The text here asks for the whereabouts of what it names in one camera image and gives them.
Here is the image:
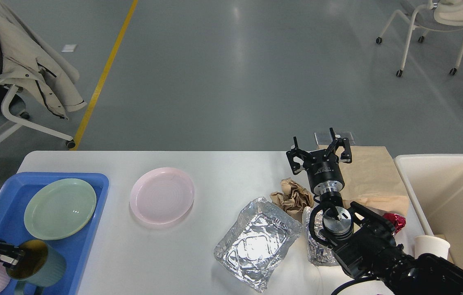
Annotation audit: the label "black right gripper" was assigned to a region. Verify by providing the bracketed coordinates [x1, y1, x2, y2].
[286, 127, 353, 195]

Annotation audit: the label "dark teal mug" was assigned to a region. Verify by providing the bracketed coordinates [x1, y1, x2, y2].
[6, 239, 66, 295]

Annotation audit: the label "brown paper bag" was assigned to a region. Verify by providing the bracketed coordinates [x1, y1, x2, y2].
[339, 146, 410, 217]

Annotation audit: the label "pink plate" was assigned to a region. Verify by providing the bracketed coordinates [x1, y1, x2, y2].
[129, 167, 194, 226]

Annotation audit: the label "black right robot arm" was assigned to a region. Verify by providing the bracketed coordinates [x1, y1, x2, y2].
[286, 128, 463, 295]

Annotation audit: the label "floor outlet plates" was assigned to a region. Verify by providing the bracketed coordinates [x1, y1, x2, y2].
[314, 131, 356, 145]

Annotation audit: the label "blue plastic tray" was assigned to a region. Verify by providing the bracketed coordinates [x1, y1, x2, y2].
[0, 172, 109, 295]

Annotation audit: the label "crumpled brown paper ball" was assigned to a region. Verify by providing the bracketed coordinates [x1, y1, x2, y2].
[269, 178, 315, 222]

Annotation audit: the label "green plate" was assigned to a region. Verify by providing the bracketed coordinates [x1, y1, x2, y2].
[23, 179, 97, 241]

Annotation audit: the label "small foil tray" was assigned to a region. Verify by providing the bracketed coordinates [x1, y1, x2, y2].
[302, 206, 340, 267]

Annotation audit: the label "red foil wrapper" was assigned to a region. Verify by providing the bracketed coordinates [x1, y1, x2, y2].
[383, 212, 407, 236]

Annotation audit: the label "large foil tray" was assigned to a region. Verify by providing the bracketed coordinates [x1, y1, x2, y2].
[213, 197, 302, 293]

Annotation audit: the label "white chair left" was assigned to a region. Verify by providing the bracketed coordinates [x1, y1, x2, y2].
[0, 84, 76, 149]

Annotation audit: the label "white chair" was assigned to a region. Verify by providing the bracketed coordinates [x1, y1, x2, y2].
[0, 84, 76, 149]
[376, 0, 463, 78]

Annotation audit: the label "white paper cup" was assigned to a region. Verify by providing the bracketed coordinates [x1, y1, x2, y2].
[414, 235, 450, 260]

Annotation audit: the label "beige plastic bin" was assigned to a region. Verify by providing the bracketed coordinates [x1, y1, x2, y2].
[394, 154, 463, 269]

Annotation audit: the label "white chair right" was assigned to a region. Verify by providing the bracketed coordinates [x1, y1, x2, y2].
[376, 0, 463, 78]

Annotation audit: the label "white paper on floor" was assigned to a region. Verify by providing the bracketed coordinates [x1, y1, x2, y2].
[61, 44, 78, 53]

